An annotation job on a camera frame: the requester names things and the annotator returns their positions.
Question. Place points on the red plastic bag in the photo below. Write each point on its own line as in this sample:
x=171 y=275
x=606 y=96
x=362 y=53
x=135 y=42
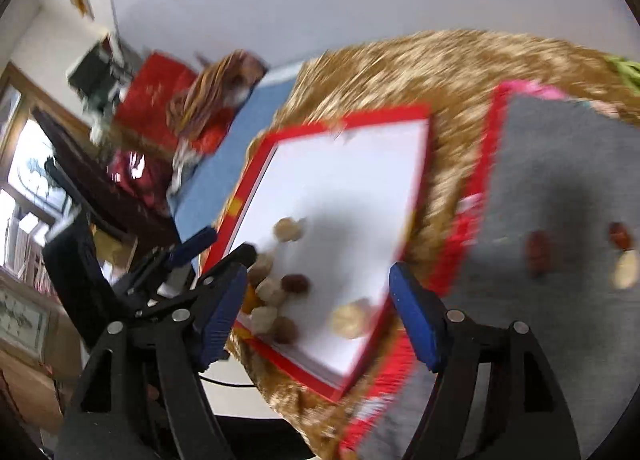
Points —
x=212 y=132

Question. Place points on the pale beige dried chunk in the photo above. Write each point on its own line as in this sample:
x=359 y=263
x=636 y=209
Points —
x=270 y=290
x=288 y=229
x=263 y=317
x=626 y=270

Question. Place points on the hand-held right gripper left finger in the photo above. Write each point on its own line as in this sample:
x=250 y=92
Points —
x=220 y=315

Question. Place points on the brown longan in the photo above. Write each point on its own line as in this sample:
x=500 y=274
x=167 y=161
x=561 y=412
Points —
x=285 y=330

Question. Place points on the striped knitted cloth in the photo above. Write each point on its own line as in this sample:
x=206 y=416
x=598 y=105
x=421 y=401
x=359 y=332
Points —
x=215 y=85

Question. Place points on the blue bed sheet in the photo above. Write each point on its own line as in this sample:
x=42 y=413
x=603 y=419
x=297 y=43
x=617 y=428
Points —
x=235 y=140

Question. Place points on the small orange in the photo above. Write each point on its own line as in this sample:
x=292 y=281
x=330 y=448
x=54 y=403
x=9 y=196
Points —
x=250 y=297

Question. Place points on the red date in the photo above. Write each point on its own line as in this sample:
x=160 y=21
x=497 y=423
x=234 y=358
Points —
x=540 y=250
x=295 y=283
x=620 y=235

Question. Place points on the green leafy vegetable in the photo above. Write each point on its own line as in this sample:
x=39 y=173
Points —
x=625 y=70

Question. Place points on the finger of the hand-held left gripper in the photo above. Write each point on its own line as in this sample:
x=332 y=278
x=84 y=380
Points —
x=195 y=243
x=220 y=266

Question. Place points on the gold velvet cloth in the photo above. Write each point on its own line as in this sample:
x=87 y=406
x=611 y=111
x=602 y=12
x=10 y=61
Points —
x=400 y=75

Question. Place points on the red cardboard box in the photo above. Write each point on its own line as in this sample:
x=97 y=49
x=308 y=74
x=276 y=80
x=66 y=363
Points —
x=350 y=190

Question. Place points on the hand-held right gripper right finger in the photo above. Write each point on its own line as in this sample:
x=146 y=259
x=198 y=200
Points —
x=415 y=315

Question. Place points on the grey felt mat red trim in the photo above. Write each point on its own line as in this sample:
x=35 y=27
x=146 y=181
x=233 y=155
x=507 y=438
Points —
x=550 y=165

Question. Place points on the wooden framed window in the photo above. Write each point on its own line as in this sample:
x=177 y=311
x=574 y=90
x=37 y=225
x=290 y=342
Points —
x=30 y=150

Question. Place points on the red paper bag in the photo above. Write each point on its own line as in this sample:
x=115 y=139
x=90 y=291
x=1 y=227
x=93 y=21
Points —
x=150 y=95

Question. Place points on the dark wooden chair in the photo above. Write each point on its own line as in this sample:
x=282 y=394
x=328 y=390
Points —
x=100 y=180

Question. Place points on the metal shelf rack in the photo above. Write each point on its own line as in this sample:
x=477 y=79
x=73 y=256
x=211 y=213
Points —
x=97 y=70

